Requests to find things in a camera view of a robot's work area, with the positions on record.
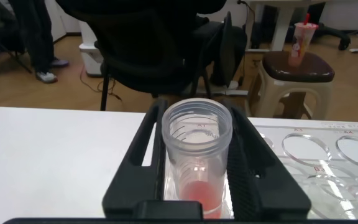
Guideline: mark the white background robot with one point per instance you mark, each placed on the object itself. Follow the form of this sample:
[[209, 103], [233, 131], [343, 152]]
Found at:
[[90, 56]]

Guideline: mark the clear acrylic test tube rack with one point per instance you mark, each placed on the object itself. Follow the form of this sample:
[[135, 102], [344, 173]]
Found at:
[[322, 168]]

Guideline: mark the black office chair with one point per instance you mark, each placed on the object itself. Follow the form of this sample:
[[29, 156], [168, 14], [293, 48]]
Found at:
[[148, 56]]

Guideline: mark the white desk with drawer unit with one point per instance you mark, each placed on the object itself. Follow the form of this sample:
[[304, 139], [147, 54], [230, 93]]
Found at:
[[280, 28]]

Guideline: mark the pink drink cup with straw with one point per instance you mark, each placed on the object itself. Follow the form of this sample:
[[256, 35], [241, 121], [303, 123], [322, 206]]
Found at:
[[300, 40]]

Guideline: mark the beige stool with brown seat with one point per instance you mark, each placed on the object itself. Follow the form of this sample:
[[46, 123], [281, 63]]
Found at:
[[297, 71]]

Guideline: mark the black screen stand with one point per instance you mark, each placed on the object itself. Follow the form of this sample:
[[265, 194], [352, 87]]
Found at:
[[334, 31]]

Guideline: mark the red pigment test tube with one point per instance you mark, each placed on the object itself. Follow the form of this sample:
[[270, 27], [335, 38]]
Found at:
[[197, 193]]

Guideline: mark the standing person in white shirt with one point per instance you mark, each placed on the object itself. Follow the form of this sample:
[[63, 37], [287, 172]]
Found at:
[[33, 31]]

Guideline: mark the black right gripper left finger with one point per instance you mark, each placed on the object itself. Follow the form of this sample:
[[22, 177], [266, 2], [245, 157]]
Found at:
[[135, 174]]

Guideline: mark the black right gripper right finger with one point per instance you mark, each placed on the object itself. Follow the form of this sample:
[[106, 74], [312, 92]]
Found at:
[[259, 186]]

